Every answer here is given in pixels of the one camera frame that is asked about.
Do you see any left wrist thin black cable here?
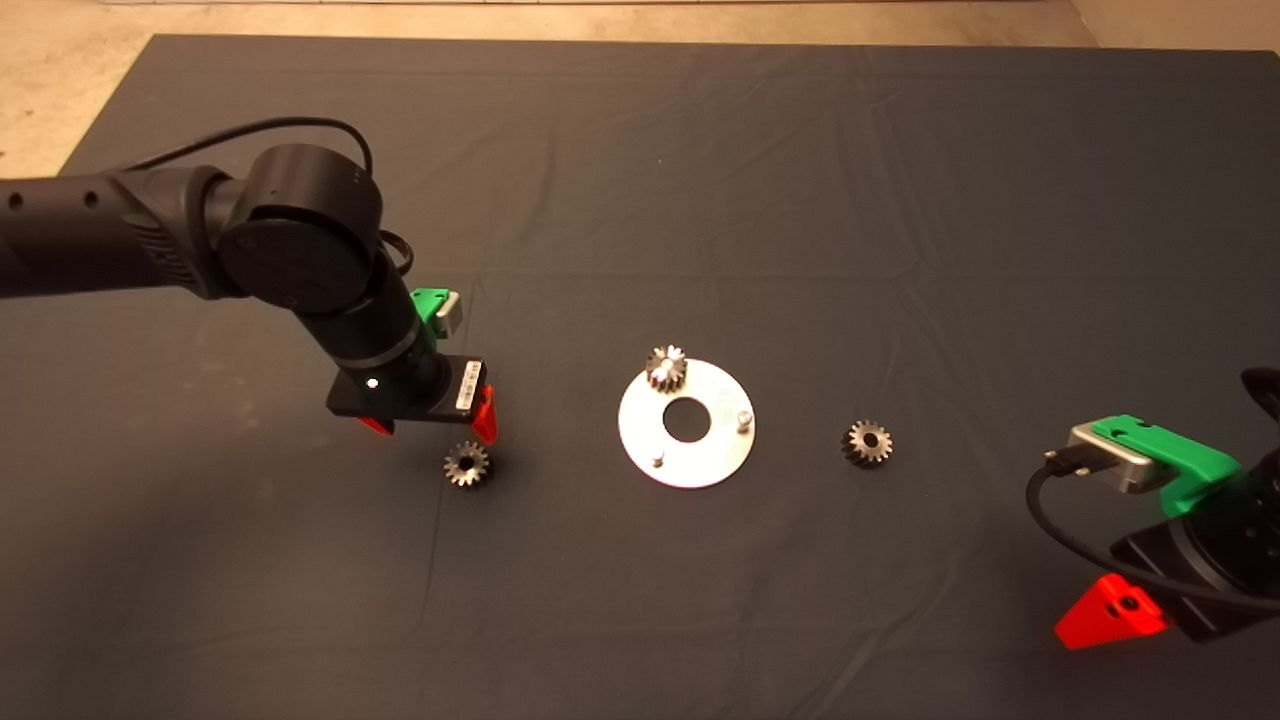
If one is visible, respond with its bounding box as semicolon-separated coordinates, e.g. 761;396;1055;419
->
125;116;414;276

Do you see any right wrist green camera mount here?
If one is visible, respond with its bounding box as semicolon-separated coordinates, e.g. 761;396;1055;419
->
1092;415;1241;517

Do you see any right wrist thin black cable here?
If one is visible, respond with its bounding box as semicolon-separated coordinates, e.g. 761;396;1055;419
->
1025;450;1280;613

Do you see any small steel planetary gear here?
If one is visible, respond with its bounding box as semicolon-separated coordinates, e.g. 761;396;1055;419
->
445;441;494;490
645;345;689;394
842;420;894;469

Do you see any round metal carrier plate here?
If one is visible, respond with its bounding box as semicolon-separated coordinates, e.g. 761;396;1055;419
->
617;358;757;491

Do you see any wrist thin black cable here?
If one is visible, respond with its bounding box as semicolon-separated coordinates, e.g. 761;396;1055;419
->
125;116;414;276
1025;450;1280;613

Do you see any dark grey table cloth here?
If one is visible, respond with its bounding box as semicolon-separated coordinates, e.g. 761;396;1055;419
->
0;35;1280;720

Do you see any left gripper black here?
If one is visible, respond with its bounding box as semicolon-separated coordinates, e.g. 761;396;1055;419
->
326;355;499;447

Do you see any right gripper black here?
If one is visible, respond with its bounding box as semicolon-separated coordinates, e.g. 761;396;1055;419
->
1055;520;1280;652

